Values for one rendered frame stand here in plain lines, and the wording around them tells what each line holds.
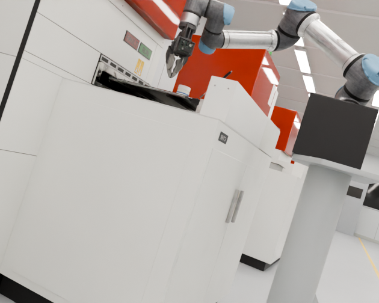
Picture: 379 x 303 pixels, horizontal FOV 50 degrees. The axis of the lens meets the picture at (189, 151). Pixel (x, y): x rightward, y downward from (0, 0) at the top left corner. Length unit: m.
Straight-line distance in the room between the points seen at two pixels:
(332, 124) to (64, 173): 0.98
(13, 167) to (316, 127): 1.09
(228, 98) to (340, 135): 0.48
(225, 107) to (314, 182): 0.48
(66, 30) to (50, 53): 0.11
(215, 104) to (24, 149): 0.68
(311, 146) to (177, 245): 0.64
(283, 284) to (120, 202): 0.68
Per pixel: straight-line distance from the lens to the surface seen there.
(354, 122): 1.59
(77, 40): 1.59
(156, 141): 1.30
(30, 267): 1.55
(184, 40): 1.60
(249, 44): 1.82
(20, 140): 1.49
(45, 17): 1.48
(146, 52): 1.98
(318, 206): 1.56
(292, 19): 1.86
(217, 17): 1.67
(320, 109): 1.59
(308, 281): 1.59
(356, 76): 1.70
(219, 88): 1.33
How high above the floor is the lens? 0.67
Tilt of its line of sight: 1 degrees up
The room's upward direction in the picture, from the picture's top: 18 degrees clockwise
